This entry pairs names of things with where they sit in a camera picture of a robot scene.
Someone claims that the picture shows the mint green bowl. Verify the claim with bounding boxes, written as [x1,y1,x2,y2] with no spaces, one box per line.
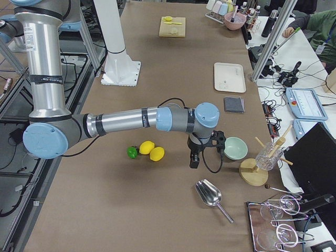
[224,137,248,160]

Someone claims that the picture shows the pink bowl with ice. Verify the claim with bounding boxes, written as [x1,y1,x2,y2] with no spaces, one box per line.
[224,12,246,30]

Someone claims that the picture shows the cream rabbit tray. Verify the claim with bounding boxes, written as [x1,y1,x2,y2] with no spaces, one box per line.
[214,62,246,93]

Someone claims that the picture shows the person in green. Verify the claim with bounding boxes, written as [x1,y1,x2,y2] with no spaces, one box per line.
[282,9,335,71]

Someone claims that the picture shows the wooden cutting board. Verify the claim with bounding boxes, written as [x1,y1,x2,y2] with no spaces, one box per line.
[159,17,186,38]

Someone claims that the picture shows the black thermos bottle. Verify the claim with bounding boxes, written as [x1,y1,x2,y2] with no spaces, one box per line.
[261,9,278,38]

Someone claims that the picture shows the yellow lemon upper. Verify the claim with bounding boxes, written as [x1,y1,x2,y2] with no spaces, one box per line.
[139,141,155,155]

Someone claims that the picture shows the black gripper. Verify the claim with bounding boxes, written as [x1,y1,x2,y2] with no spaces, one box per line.
[187,133,210,169]

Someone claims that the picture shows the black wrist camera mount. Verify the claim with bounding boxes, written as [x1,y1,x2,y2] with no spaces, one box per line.
[208,130,226,158]

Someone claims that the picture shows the black handled metal utensil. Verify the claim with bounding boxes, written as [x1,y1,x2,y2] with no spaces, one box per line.
[230,5,238,23]

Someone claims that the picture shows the aluminium frame post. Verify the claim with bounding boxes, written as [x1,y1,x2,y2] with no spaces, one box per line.
[251,0,297,83]

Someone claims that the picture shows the black mirror tray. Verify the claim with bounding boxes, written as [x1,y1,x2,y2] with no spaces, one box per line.
[246,202,305,251]

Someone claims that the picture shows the green lime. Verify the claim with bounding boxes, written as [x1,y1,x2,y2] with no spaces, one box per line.
[127,146,139,159]

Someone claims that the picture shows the lemon slices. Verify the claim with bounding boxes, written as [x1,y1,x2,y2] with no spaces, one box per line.
[162,16,173,22]

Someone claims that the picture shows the grey folded cloth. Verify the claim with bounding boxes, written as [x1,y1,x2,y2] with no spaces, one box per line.
[224,97,245,113]

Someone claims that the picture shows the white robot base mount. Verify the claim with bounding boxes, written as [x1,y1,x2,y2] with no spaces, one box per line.
[94,0,141,87]

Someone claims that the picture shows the wooden cup stand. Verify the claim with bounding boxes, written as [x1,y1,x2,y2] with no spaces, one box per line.
[239,125,293,186]

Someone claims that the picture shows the yellow plastic knife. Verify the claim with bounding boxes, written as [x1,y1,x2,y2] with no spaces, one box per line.
[164,21,183,25]

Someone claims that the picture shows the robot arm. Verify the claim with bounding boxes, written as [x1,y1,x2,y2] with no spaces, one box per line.
[1,14,26,53]

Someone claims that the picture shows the blue teach pendant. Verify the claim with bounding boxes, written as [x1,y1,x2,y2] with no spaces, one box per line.
[285,88,328,121]
[292,119,319,140]

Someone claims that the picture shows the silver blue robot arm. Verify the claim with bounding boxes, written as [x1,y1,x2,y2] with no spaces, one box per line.
[14,1,224,169]

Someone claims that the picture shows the black monitor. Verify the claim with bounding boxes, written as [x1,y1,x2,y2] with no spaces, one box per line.
[285,122,335,196]

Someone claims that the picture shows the clear glass cup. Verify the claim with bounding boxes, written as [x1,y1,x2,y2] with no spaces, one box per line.
[255,142,284,171]

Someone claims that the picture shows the yellow lemon lower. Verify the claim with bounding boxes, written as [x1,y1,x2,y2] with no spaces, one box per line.
[150,146,165,162]

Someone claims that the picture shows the wire glass rack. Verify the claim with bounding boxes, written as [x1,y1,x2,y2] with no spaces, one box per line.
[257,194,315,251]

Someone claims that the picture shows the yellow lemon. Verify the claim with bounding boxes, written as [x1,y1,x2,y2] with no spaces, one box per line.
[139,141,155,155]
[150,146,165,162]

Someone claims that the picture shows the pastel cups in rack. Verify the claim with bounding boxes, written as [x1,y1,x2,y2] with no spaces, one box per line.
[206,0,234,16]

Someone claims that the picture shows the metal ice scoop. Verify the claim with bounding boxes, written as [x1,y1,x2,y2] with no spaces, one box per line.
[195,178,234,223]

